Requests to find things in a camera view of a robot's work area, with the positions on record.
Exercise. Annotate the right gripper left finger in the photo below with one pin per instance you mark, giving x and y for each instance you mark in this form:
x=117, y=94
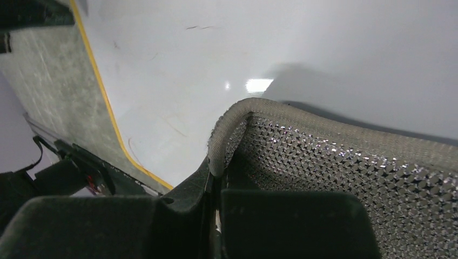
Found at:
x=133, y=226

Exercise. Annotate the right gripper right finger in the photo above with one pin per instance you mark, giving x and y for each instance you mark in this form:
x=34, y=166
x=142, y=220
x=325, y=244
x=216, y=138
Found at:
x=258, y=223

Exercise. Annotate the yellow framed whiteboard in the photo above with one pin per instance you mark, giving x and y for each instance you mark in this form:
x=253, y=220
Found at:
x=168, y=70

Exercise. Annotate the grey mesh scrubbing pad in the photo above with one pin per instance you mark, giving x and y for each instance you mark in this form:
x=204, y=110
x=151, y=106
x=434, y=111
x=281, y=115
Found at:
x=408, y=185

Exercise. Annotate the black aluminium base frame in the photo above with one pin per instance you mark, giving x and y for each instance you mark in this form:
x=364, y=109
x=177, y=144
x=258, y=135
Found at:
x=75, y=169

